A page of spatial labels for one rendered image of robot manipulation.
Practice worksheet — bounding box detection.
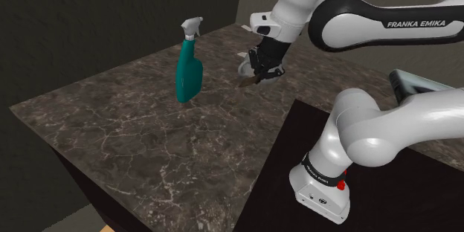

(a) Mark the brown wooden utensil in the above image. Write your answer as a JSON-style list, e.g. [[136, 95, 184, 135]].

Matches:
[[238, 74, 261, 88]]

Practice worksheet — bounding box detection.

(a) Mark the dark robot stand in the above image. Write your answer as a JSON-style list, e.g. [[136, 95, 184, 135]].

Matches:
[[231, 98, 464, 232]]

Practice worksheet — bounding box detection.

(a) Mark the teal spray bottle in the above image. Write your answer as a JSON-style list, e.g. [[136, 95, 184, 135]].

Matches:
[[175, 16, 204, 104]]

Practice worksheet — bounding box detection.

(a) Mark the grey rectangular device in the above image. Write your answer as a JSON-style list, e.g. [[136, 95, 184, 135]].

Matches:
[[388, 68, 456, 105]]

